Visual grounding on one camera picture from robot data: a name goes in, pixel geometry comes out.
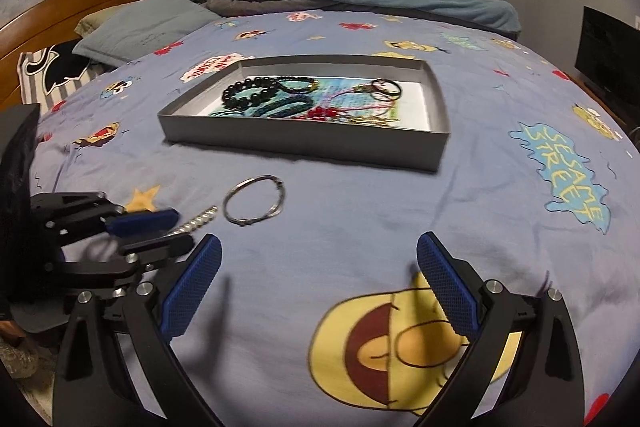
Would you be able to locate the olive green pillow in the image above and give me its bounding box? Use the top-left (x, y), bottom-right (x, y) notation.
top-left (74, 3), bottom-right (128, 38)

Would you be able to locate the grey shallow cardboard tray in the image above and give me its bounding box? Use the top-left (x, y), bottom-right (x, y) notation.
top-left (158, 54), bottom-right (450, 171)

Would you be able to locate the black television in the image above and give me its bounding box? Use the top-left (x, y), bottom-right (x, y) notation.
top-left (575, 6), bottom-right (639, 109)

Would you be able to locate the person's hand holding gripper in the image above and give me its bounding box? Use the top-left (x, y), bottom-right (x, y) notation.
top-left (0, 321), bottom-right (27, 343)

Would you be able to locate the red bead bracelet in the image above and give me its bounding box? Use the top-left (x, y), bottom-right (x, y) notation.
top-left (299, 105), bottom-right (342, 122)

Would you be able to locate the printed paper sheet in tray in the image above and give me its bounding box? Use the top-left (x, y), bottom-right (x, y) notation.
top-left (198, 76), bottom-right (431, 131)

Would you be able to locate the black bead bracelet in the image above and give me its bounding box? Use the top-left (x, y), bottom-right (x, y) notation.
top-left (221, 76), bottom-right (279, 111)

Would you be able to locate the teal thin bangle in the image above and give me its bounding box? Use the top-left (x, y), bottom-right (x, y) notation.
top-left (208, 109), bottom-right (244, 117)

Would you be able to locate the gold ornate bracelet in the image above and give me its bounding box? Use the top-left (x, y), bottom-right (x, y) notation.
top-left (344, 114), bottom-right (396, 129)

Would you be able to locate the striped black white pillow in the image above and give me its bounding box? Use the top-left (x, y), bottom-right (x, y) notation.
top-left (16, 39), bottom-right (106, 115)

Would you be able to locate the teal folded blanket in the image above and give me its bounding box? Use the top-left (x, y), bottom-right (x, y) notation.
top-left (190, 0), bottom-right (522, 37)

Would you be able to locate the wooden tv stand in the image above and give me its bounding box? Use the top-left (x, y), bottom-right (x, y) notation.
top-left (570, 74), bottom-right (639, 140)

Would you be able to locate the dark teal bead bracelet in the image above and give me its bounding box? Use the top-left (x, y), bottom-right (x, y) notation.
top-left (249, 96), bottom-right (316, 119)

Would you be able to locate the pink cord bracelet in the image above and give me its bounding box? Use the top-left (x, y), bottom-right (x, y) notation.
top-left (326, 83), bottom-right (402, 118)

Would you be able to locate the black hair tie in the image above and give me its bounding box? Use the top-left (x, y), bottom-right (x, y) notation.
top-left (370, 78), bottom-right (404, 103)

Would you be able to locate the wooden headboard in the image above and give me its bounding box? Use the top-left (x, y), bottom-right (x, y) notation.
top-left (0, 0), bottom-right (138, 109)

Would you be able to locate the blue Sesame Street bedsheet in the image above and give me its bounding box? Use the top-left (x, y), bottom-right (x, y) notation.
top-left (32, 11), bottom-right (639, 426)

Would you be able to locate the grey-blue pillow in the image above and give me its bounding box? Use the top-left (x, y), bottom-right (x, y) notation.
top-left (73, 0), bottom-right (220, 67)

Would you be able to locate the silver bangle ring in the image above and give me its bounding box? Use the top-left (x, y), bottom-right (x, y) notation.
top-left (221, 174), bottom-right (286, 228)

